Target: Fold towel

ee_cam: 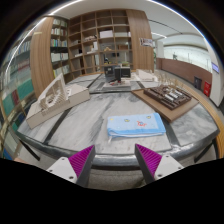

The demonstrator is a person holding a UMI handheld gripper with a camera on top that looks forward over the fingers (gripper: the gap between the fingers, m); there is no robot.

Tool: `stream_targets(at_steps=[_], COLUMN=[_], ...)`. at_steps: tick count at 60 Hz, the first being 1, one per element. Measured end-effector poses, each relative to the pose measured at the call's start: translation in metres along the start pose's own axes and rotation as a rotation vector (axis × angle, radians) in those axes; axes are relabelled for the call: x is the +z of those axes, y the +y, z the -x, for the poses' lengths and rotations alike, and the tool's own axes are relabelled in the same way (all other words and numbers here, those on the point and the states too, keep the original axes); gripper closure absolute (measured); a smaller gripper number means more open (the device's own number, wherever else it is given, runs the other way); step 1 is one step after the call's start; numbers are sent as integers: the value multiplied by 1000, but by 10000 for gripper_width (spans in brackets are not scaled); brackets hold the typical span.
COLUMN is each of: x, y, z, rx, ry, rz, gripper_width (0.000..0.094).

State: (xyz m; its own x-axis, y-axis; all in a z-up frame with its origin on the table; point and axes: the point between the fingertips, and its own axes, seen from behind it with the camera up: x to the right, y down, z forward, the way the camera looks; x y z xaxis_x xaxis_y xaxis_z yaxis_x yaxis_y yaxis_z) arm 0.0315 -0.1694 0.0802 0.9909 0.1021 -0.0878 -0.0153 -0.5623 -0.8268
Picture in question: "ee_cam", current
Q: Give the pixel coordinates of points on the white architectural model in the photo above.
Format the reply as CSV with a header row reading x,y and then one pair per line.
x,y
56,100

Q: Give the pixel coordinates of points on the glass-fronted bookshelf with green books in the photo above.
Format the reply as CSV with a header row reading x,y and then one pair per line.
x,y
15,90

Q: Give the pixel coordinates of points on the brown architectural model on board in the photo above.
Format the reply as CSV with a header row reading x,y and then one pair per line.
x,y
166,100

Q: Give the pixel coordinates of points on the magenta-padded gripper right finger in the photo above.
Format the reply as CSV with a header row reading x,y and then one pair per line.
x,y
156,165

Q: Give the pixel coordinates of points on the wall screen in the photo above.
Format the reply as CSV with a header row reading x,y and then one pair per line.
x,y
215,67

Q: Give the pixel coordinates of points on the dark bin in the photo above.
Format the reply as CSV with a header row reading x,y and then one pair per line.
x,y
197,83

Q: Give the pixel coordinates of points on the poster on shelf side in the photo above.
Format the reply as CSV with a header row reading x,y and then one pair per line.
x,y
146,42

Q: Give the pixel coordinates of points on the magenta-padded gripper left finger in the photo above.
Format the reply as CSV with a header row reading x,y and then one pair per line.
x,y
71,168

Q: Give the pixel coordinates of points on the red cabinet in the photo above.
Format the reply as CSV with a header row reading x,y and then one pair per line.
x,y
207,89

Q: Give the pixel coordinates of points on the wooden shelf unit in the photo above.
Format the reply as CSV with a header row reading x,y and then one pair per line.
x,y
90,43

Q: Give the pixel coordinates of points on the light blue towel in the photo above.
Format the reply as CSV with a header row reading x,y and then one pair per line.
x,y
135,126

